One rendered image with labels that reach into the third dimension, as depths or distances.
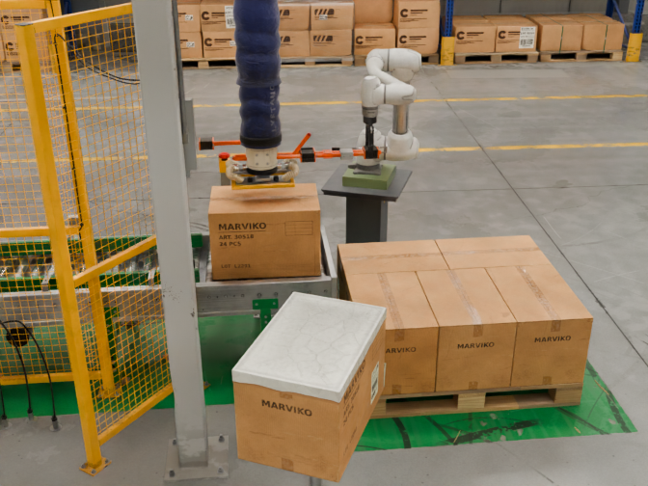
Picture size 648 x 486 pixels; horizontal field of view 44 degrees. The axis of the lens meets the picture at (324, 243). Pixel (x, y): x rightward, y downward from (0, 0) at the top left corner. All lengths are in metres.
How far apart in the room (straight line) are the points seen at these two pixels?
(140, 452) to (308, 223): 1.46
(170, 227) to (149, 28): 0.80
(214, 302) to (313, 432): 1.64
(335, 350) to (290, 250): 1.51
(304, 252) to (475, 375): 1.13
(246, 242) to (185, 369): 0.97
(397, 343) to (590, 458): 1.09
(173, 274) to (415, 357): 1.36
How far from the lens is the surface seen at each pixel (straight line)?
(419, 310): 4.19
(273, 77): 4.19
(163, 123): 3.20
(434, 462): 4.08
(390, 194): 5.05
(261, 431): 3.00
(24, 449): 4.39
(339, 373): 2.85
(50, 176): 3.41
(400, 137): 5.08
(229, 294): 4.36
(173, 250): 3.40
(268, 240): 4.37
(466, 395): 4.34
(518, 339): 4.23
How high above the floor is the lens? 2.65
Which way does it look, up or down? 26 degrees down
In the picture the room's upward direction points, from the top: straight up
